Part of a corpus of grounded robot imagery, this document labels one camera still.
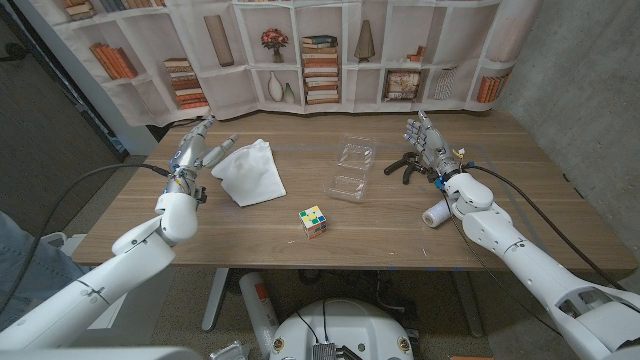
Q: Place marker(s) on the metal finned module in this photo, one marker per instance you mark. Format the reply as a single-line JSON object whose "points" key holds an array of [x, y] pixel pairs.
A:
{"points": [[324, 351]]}

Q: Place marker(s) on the white napkin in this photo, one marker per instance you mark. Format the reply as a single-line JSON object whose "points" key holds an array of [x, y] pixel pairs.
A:
{"points": [[250, 175]]}

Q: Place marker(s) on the dark grey door panel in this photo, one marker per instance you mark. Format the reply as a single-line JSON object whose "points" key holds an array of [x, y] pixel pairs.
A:
{"points": [[50, 125]]}

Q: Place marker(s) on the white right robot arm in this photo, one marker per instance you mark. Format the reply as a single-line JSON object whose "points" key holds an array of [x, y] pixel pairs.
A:
{"points": [[530, 270]]}

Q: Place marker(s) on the colorful puzzle cube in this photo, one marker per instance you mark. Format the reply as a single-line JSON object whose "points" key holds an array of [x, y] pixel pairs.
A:
{"points": [[312, 222]]}

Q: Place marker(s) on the white roll with orange label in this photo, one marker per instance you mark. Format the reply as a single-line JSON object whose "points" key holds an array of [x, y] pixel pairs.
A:
{"points": [[260, 310]]}

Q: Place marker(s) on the person's blue jeans leg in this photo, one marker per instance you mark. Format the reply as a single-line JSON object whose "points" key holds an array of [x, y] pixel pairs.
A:
{"points": [[25, 265]]}

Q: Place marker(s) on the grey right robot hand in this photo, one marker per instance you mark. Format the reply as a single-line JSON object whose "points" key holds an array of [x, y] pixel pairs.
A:
{"points": [[435, 147]]}

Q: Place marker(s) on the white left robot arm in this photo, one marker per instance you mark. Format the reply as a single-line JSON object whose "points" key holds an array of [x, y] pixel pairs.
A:
{"points": [[135, 250]]}

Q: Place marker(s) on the clear plastic clamshell container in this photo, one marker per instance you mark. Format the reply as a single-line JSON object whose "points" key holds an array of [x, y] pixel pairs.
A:
{"points": [[350, 185]]}

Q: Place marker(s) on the printed bookshelf backdrop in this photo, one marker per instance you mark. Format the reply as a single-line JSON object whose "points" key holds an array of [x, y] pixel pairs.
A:
{"points": [[240, 90]]}

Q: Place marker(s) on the white wrapped paper roll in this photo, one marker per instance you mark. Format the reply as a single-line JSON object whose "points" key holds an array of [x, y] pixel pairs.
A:
{"points": [[434, 216]]}

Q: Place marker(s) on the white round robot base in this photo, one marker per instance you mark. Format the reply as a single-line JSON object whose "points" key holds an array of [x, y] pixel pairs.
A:
{"points": [[350, 325]]}

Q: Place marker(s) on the grey table leg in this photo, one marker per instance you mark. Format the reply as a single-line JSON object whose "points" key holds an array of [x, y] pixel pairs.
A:
{"points": [[215, 300], [469, 305]]}

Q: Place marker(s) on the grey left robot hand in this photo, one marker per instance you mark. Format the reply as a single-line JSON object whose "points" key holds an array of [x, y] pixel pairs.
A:
{"points": [[187, 160]]}

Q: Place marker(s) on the grey metal finned part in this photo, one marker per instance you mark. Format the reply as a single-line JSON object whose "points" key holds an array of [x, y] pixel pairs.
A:
{"points": [[230, 352]]}

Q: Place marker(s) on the black hand grip tool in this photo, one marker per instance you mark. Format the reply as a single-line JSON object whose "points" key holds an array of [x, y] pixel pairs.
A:
{"points": [[407, 167]]}

